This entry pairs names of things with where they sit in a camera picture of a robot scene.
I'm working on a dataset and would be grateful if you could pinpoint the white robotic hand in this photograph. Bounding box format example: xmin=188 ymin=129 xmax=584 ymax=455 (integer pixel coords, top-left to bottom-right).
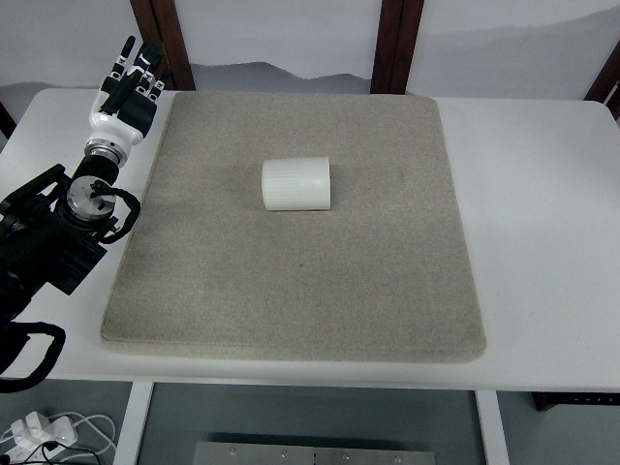
xmin=89 ymin=35 xmax=171 ymax=145

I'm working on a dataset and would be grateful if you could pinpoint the white ribbed cup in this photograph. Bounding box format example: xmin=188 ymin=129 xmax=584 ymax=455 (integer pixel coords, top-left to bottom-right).
xmin=262 ymin=157 xmax=331 ymax=211

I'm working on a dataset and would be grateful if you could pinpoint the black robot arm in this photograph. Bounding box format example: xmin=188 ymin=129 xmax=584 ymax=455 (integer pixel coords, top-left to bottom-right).
xmin=1 ymin=37 xmax=171 ymax=323

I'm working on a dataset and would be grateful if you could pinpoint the beige felt mat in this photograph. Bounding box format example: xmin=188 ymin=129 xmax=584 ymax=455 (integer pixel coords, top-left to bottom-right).
xmin=101 ymin=92 xmax=486 ymax=362

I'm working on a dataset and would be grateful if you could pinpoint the white power strip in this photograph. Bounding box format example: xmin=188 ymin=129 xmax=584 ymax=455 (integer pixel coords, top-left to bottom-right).
xmin=3 ymin=412 xmax=78 ymax=464

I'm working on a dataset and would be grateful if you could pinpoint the dark brown furniture foot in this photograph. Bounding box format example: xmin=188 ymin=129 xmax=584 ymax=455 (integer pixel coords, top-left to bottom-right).
xmin=532 ymin=391 xmax=620 ymax=412

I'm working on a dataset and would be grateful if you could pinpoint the left brown wooden post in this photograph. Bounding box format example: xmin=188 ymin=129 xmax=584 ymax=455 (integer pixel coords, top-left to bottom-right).
xmin=130 ymin=0 xmax=196 ymax=91

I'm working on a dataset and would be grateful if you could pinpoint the brown wooden post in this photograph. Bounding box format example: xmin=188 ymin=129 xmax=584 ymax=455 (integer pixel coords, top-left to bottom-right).
xmin=130 ymin=0 xmax=196 ymax=91
xmin=370 ymin=0 xmax=425 ymax=95
xmin=583 ymin=43 xmax=620 ymax=121

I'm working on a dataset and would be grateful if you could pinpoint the middle brown wooden post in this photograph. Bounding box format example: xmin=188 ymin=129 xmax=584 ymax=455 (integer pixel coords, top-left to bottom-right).
xmin=370 ymin=0 xmax=425 ymax=95

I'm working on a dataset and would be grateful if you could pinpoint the black sleeved arm cable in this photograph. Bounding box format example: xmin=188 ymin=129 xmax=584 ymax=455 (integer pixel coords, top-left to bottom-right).
xmin=0 ymin=321 xmax=67 ymax=393

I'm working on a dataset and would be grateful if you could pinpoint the white power cable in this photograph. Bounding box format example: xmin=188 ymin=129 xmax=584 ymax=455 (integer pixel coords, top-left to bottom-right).
xmin=46 ymin=411 xmax=118 ymax=457

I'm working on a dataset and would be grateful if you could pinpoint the white table leg frame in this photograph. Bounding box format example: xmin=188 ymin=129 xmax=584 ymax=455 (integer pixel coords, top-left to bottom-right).
xmin=112 ymin=382 xmax=154 ymax=465

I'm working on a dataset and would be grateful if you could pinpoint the right brown wooden post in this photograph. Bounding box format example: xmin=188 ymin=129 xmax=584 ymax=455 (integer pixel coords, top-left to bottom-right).
xmin=583 ymin=43 xmax=620 ymax=121

